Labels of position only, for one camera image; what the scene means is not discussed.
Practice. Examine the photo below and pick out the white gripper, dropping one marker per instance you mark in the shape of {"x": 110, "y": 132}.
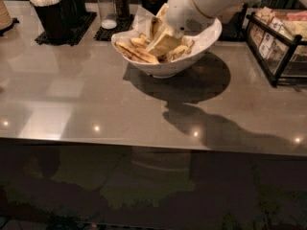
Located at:
{"x": 181, "y": 11}

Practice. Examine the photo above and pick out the spotted yellow banana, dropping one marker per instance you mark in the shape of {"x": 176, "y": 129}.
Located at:
{"x": 135, "y": 54}

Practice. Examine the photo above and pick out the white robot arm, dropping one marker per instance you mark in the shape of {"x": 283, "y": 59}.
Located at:
{"x": 212, "y": 8}

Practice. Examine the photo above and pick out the white paper bowl liner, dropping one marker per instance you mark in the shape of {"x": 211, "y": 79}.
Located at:
{"x": 152, "y": 41}

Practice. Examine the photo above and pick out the right side banana bunch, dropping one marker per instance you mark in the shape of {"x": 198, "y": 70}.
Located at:
{"x": 180, "y": 51}

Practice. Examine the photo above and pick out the white ceramic bowl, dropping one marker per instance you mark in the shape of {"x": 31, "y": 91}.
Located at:
{"x": 164, "y": 70}

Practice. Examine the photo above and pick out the pepper grinder dark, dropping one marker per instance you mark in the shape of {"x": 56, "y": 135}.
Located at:
{"x": 122, "y": 9}

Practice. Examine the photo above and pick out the salt shaker glass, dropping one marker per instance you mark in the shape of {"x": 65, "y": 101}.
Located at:
{"x": 107, "y": 14}

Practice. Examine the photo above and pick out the black condiment packet rack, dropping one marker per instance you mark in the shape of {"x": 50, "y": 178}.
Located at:
{"x": 278, "y": 40}

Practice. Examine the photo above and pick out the stack of paper cups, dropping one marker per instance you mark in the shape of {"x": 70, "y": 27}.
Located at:
{"x": 5, "y": 18}

